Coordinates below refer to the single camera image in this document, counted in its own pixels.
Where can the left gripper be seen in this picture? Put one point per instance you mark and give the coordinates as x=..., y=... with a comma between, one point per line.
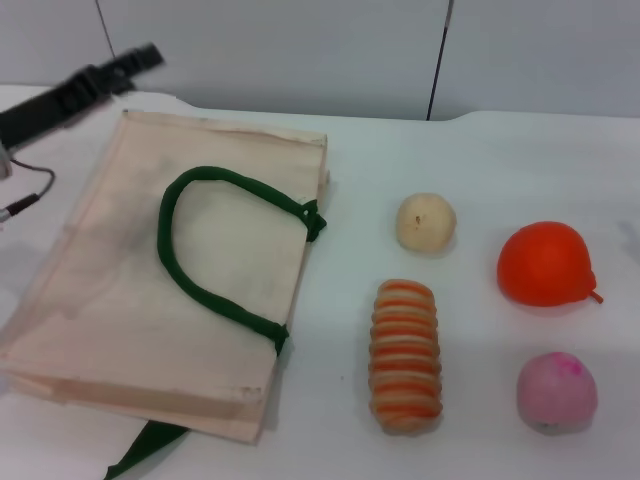
x=60, y=102

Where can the orange toy fruit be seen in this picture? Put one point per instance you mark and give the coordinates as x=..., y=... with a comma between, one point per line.
x=542, y=265

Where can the pink toy peach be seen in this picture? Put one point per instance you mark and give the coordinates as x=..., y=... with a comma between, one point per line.
x=555, y=392

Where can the beige toy fruit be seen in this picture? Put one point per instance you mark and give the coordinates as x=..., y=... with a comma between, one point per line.
x=425, y=230

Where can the orange striped toy bread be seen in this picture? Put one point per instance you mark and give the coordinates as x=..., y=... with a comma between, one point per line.
x=405, y=355

